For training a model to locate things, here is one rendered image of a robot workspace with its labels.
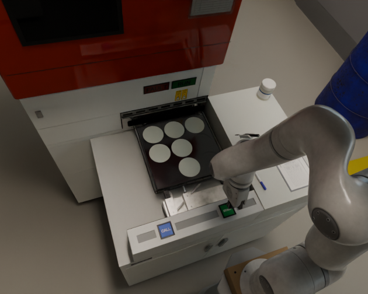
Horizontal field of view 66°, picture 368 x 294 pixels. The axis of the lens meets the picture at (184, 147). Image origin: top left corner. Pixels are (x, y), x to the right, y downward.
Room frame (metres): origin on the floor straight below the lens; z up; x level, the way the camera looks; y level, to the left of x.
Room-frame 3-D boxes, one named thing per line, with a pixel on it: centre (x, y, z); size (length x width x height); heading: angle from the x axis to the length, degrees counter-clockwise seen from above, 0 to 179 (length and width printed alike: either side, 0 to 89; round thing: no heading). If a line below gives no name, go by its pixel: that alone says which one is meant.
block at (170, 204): (0.41, 0.00, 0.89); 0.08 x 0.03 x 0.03; 30
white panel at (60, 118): (0.81, 0.29, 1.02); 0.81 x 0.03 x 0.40; 120
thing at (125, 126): (0.89, 0.13, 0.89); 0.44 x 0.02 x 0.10; 120
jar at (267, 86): (1.09, -0.35, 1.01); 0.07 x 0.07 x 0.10
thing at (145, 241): (0.36, -0.12, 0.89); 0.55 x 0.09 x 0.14; 120
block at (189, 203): (0.45, -0.07, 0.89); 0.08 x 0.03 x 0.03; 30
